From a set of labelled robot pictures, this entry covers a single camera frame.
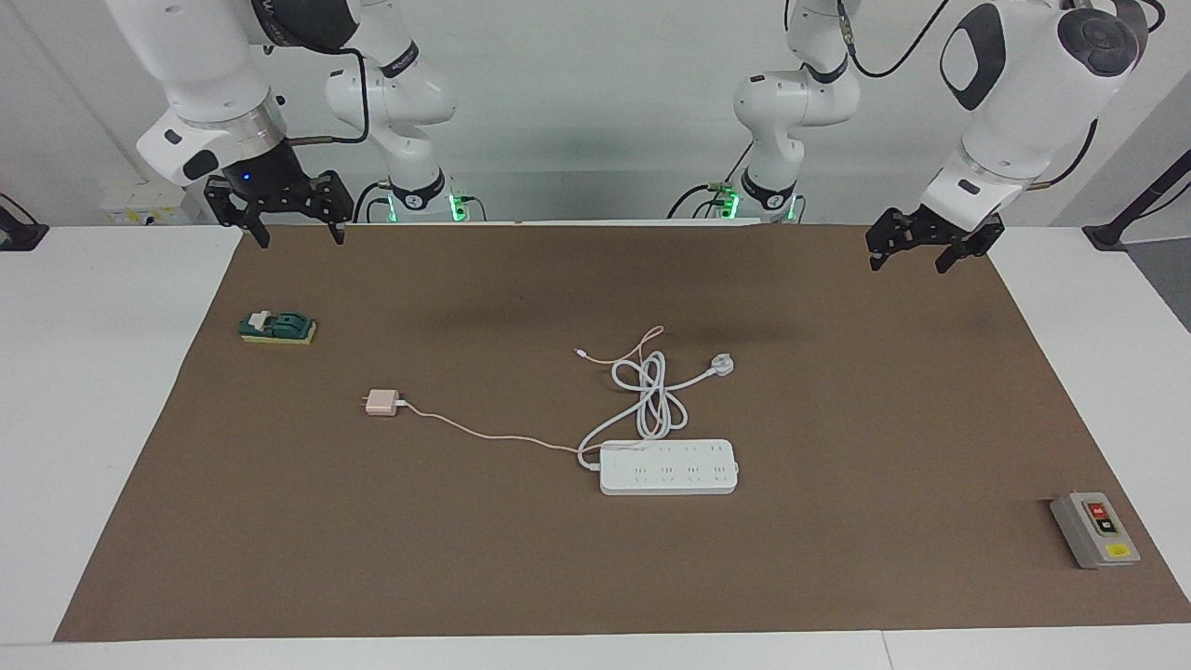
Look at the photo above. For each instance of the black angled stand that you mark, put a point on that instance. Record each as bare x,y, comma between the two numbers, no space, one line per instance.
1140,207

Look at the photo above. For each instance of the pink charger block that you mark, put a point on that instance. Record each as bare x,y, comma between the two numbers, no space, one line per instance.
380,403

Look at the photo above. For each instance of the green circuit board connector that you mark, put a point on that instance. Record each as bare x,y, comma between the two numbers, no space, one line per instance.
279,328

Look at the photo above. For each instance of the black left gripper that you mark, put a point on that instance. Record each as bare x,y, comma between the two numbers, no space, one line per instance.
940,228

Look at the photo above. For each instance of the grey on-off switch box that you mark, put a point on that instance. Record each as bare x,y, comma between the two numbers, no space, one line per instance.
1093,530

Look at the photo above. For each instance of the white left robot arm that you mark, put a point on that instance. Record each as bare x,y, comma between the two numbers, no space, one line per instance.
1014,102

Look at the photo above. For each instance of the white power strip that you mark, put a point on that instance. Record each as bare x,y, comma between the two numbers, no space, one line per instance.
665,470

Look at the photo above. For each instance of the black table clamp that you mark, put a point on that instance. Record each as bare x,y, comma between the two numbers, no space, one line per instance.
20,233

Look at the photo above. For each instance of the brown table mat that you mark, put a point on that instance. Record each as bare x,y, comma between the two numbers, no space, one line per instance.
837,521

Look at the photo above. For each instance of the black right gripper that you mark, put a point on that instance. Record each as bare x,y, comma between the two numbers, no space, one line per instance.
274,186

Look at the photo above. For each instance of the white wall outlet box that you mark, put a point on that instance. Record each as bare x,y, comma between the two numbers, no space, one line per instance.
140,205

